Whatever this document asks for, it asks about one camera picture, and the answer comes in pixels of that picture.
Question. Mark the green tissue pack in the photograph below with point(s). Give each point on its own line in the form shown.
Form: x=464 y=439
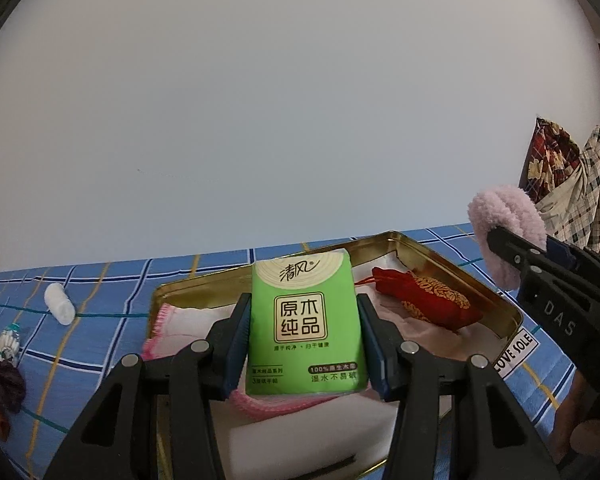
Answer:
x=305 y=320

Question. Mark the red embroidered pouch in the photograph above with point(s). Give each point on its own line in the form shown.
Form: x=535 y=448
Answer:
x=430 y=300

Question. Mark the white gauze roll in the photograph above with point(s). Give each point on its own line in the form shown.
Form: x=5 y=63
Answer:
x=60 y=304

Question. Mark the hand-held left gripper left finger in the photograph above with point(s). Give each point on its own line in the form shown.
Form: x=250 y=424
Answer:
x=237 y=345

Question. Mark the dark purple scrunchie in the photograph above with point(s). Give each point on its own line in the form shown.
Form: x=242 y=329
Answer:
x=7 y=385

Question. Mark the cotton swab packet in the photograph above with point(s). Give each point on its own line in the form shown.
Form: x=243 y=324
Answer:
x=7 y=345

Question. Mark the pink fluffy puff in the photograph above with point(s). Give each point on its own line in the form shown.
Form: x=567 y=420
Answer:
x=500 y=210

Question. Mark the person's right hand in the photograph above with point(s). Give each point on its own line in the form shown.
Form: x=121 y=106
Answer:
x=597 y=437

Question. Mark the plaid hanging cloth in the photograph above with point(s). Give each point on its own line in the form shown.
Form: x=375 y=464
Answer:
x=585 y=195

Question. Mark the gold metal tin box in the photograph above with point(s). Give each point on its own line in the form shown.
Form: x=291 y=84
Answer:
x=455 y=275

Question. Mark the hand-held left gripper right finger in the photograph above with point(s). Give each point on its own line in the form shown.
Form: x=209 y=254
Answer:
x=372 y=345

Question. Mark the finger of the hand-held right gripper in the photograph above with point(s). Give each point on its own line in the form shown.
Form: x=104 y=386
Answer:
x=515 y=247
x=560 y=252

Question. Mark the red floral hanging cloth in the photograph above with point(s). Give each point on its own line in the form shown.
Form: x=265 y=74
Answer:
x=550 y=150

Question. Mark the white printed label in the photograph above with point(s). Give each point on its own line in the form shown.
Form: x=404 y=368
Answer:
x=517 y=352

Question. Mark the blue plaid tablecloth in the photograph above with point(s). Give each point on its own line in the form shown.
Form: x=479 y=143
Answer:
x=105 y=310

